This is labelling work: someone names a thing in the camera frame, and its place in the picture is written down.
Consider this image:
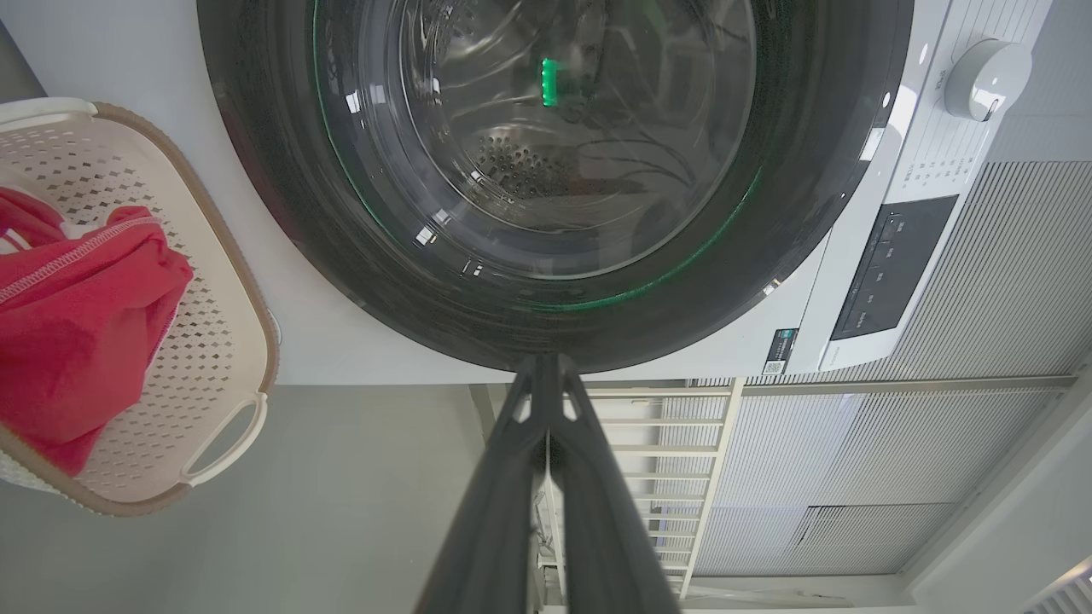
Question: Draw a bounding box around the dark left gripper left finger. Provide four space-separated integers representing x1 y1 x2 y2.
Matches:
414 354 551 614

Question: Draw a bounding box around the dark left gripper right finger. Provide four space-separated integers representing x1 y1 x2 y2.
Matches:
546 354 683 614

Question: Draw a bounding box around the black round washer door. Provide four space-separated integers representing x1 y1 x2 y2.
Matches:
196 0 915 374

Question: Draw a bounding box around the red cloth garment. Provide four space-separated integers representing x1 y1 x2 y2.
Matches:
0 186 195 478

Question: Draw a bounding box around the white front-load washing machine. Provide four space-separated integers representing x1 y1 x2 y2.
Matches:
0 0 1059 386

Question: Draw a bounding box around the cream perforated laundry basket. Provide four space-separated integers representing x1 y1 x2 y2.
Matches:
0 96 281 518

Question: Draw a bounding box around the small black code sticker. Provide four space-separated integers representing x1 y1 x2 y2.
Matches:
762 327 799 377

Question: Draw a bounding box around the black control display panel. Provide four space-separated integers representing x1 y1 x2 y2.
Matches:
830 194 961 342

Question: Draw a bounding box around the white round control knob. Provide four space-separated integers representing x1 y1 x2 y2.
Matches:
944 38 1034 123

